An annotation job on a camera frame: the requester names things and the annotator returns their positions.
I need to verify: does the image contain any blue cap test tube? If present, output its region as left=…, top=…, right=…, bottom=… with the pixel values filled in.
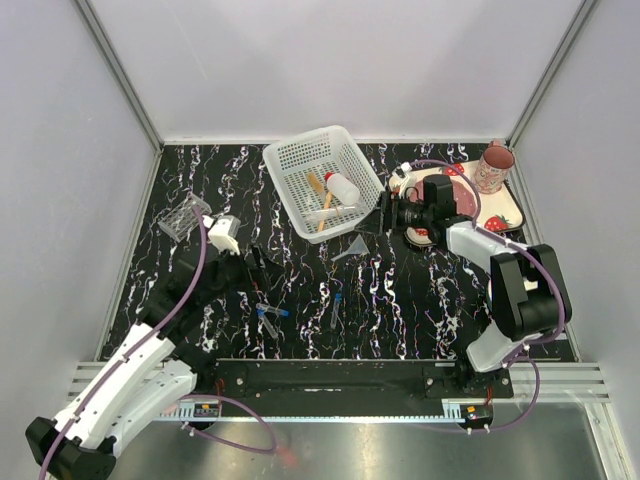
left=257, top=309, right=278, bottom=339
left=256, top=304, right=290, bottom=317
left=330, top=293, right=342, bottom=330

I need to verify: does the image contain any wooden test tube clamp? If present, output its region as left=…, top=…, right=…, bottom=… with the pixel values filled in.
left=317, top=191, right=333, bottom=232

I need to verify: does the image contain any clear test tube rack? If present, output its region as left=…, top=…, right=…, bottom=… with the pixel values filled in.
left=157, top=193, right=211, bottom=243

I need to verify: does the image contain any white plastic perforated basket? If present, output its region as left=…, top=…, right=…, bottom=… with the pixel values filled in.
left=263, top=125, right=384, bottom=244

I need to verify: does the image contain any pink patterned mug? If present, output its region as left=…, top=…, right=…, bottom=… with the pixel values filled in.
left=472, top=140, right=515, bottom=195

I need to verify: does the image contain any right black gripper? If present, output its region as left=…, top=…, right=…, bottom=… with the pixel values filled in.
left=354, top=191, right=433, bottom=236

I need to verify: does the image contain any strawberry pattern tray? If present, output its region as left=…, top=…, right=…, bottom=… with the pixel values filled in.
left=401, top=160, right=525, bottom=233

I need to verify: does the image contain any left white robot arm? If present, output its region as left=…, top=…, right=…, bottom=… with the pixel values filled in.
left=25, top=246, right=283, bottom=479

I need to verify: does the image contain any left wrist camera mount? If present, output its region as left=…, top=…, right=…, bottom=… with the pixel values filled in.
left=203, top=215, right=240, bottom=255

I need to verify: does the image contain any bundle of plastic pipettes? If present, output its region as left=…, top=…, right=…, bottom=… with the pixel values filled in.
left=302, top=204, right=361, bottom=222

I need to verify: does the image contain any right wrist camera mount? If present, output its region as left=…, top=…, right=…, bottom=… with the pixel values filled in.
left=388, top=162, right=416, bottom=195

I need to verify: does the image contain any pink dotted plate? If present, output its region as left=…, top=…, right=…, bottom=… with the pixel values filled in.
left=410, top=175, right=477, bottom=217

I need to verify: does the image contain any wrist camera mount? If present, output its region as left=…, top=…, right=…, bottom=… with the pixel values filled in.
left=388, top=162, right=416, bottom=195
left=203, top=215, right=240, bottom=255

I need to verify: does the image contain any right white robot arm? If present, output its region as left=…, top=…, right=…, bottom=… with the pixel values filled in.
left=356, top=175, right=572, bottom=397

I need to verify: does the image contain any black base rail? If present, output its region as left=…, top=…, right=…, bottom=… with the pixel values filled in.
left=199, top=359, right=514, bottom=421

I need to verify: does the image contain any clear plastic funnel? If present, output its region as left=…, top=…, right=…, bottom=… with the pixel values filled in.
left=331, top=235, right=369, bottom=262

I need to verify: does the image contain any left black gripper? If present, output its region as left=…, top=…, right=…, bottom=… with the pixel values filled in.
left=200, top=242, right=286, bottom=306

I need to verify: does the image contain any wash bottle red cap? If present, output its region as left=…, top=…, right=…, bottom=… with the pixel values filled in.
left=324, top=172, right=360, bottom=206

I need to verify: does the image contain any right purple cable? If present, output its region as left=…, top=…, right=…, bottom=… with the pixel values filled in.
left=399, top=159, right=569, bottom=434

